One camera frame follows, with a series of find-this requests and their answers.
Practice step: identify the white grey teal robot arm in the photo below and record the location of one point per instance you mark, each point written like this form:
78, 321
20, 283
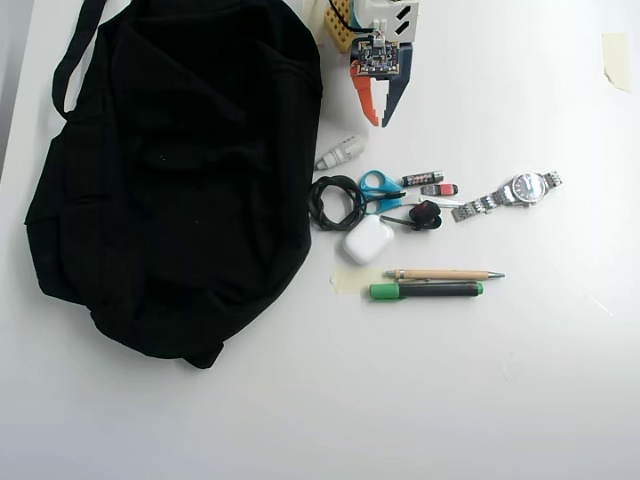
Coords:
385, 15

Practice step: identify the black bike light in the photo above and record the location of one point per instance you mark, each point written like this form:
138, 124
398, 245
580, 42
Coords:
425, 212

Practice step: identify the yellow perforated robot base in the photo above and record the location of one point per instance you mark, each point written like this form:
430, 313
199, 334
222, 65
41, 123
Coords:
337, 30

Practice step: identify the beige masking tape piece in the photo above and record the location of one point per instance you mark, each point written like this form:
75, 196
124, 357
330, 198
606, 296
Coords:
617, 60
352, 280
312, 12

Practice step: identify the silver metal wristwatch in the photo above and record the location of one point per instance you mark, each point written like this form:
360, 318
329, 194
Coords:
525, 189

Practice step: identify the black fabric bag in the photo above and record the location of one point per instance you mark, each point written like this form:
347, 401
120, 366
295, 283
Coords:
175, 200

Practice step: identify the white plug adapter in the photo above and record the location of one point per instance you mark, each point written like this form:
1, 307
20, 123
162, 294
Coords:
342, 152

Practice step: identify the wooden ballpoint pen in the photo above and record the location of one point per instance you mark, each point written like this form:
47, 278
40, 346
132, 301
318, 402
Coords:
445, 274

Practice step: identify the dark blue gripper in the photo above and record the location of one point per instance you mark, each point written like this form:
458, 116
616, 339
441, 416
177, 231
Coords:
398, 95

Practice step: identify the green black marker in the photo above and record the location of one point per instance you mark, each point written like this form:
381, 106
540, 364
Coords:
425, 290

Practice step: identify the white earbuds case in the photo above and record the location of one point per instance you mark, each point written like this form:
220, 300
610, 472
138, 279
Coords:
367, 242

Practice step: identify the bare camera circuit board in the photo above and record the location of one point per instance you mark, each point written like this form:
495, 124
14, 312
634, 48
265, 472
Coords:
376, 56

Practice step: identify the black battery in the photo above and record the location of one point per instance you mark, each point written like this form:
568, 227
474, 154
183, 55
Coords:
422, 178

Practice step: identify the red black USB stick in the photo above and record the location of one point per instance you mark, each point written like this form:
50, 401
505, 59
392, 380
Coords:
442, 189

